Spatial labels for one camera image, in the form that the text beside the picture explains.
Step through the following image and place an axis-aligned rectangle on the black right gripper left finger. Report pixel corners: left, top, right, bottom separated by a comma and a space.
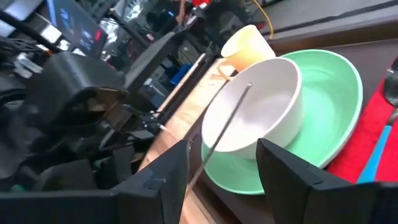
0, 139, 191, 224

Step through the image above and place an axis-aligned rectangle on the grey desk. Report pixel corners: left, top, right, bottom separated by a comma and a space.
124, 30, 187, 91

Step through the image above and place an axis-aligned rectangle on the beige grey bowl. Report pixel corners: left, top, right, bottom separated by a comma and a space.
201, 57, 304, 161

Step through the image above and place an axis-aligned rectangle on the black aluminium table frame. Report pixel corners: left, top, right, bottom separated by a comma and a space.
155, 52, 218, 125

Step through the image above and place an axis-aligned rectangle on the red cloth napkin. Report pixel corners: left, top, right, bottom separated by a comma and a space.
326, 79, 398, 184

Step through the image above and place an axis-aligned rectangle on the dark screen device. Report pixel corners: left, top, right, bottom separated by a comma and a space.
46, 0, 108, 58

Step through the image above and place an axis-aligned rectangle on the green plate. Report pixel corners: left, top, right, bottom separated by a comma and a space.
200, 49, 364, 196

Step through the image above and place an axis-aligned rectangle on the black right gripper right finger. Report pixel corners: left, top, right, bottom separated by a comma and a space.
255, 138, 398, 224

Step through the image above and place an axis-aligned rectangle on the yellow handled table knife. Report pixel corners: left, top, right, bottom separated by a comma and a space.
186, 82, 253, 192

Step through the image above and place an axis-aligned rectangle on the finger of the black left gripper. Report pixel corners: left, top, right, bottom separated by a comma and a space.
40, 158, 97, 191
95, 145, 137, 189

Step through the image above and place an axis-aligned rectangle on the person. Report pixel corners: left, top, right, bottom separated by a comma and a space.
174, 0, 215, 24

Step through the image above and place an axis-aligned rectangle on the pale orange mug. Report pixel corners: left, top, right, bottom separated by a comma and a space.
217, 24, 277, 82

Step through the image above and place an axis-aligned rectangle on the blue object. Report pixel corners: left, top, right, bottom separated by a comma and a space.
170, 63, 192, 86

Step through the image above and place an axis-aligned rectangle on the yellow power cable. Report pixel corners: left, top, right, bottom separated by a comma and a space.
253, 0, 274, 40

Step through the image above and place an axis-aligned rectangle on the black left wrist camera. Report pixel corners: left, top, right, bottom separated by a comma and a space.
26, 51, 129, 125

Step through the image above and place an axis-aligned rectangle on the dark brown plastic tray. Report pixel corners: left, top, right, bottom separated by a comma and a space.
186, 21, 398, 224

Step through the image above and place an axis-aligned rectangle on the blue handled spoon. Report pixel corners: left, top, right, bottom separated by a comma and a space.
356, 57, 398, 184

